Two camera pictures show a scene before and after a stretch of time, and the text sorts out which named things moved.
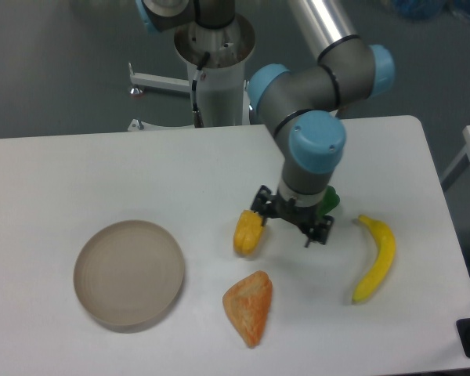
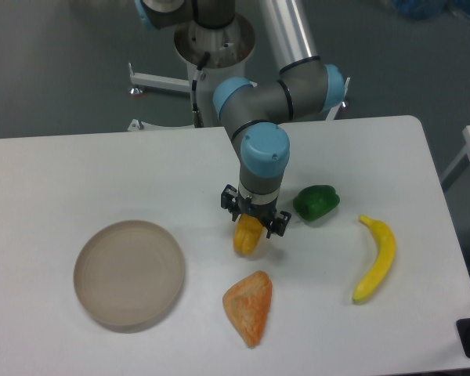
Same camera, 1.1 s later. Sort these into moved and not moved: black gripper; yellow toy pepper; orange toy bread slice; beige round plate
Moved: black gripper
Not moved: beige round plate; yellow toy pepper; orange toy bread slice
